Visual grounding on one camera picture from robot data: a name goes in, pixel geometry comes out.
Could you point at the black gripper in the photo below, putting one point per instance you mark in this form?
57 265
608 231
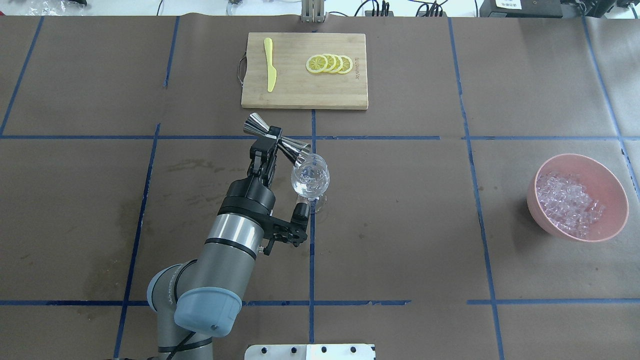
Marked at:
248 192

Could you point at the steel double jigger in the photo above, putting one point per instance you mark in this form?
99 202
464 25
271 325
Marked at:
296 151

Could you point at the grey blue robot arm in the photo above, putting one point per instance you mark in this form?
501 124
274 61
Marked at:
199 300

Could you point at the clear wine glass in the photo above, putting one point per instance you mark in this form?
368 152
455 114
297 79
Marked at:
310 180

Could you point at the clear ice cubes pile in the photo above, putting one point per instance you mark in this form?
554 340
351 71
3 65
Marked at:
567 204

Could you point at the bamboo cutting board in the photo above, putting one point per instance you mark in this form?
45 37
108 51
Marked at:
296 88

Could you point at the yellow plastic knife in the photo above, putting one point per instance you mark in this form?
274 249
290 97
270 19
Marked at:
268 46

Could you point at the lemon slice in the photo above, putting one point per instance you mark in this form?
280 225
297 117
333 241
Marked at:
317 64
329 62
346 64
337 64

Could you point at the pink bowl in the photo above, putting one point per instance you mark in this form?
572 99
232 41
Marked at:
600 184

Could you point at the aluminium frame post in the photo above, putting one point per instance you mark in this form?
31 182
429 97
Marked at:
313 11

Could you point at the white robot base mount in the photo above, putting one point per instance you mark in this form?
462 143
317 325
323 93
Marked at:
327 351

